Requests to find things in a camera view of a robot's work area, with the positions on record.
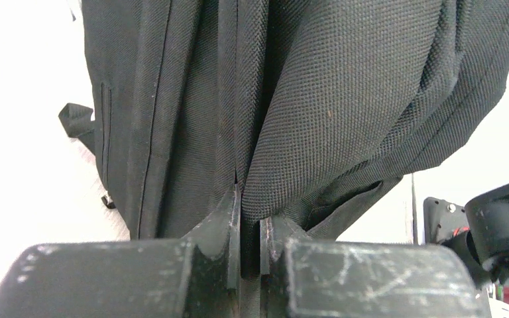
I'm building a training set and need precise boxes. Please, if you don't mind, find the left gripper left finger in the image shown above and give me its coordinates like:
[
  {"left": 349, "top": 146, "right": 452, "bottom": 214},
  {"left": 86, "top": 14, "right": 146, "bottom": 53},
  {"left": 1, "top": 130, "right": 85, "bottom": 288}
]
[{"left": 0, "top": 189, "right": 241, "bottom": 317}]

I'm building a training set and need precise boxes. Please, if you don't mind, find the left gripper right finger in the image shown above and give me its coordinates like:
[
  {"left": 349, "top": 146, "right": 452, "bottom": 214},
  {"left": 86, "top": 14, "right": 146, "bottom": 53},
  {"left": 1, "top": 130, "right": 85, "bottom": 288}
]
[{"left": 260, "top": 216, "right": 490, "bottom": 317}]

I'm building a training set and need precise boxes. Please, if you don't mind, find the black backpack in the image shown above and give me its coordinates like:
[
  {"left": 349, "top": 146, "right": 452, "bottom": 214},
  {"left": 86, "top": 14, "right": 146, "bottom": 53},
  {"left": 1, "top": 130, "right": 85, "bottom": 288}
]
[{"left": 60, "top": 1, "right": 509, "bottom": 277}]

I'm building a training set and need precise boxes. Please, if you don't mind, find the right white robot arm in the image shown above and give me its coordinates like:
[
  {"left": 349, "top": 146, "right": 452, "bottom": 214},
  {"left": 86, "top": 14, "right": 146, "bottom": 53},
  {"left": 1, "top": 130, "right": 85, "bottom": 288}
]
[{"left": 424, "top": 184, "right": 509, "bottom": 289}]

